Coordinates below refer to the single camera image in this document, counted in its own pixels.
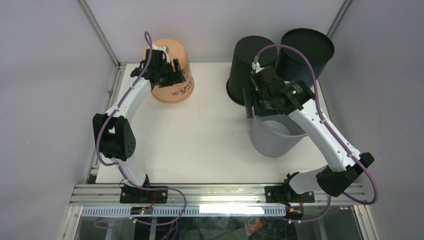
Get orange plastic bin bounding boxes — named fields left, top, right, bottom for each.
left=142, top=38, right=195, bottom=104

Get black ribbed plastic bin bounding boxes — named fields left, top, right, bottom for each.
left=226, top=35, right=273, bottom=106

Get dark blue large bin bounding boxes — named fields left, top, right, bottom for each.
left=275, top=28, right=335, bottom=87

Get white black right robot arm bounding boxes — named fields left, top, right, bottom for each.
left=243, top=65, right=375, bottom=203

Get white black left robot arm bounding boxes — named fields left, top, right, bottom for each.
left=92, top=46, right=186, bottom=203

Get grey plastic bin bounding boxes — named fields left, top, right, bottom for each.
left=250, top=114, right=307, bottom=158

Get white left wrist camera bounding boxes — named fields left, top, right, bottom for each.
left=152, top=44, right=171, bottom=64

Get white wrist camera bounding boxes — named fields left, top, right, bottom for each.
left=251, top=59, right=263, bottom=75
left=152, top=44, right=171, bottom=64

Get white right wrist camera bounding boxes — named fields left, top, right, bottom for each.
left=251, top=59, right=263, bottom=75

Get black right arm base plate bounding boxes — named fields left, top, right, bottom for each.
left=264, top=185, right=315, bottom=205

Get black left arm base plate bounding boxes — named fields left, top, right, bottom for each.
left=119, top=185, right=168, bottom=204

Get aluminium frame rail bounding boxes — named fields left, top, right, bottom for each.
left=70, top=183, right=368, bottom=206

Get white slotted cable duct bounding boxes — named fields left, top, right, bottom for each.
left=81, top=203, right=286, bottom=218

